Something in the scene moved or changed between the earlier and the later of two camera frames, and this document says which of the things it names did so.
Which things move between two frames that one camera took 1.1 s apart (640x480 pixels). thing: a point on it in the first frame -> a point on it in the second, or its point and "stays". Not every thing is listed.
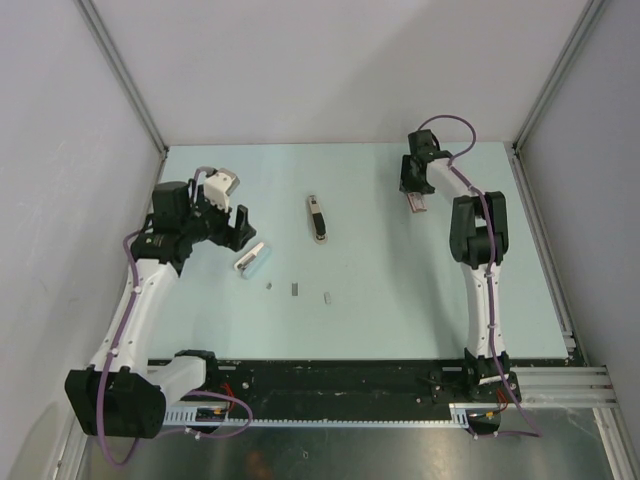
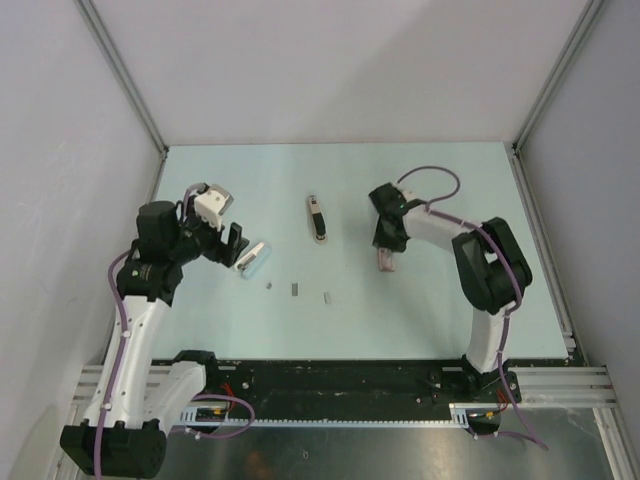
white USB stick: x=251 y=264 stays
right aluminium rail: x=565 y=387 stays
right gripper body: x=410 y=183 -> x=383 y=239
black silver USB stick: x=320 y=230 stays
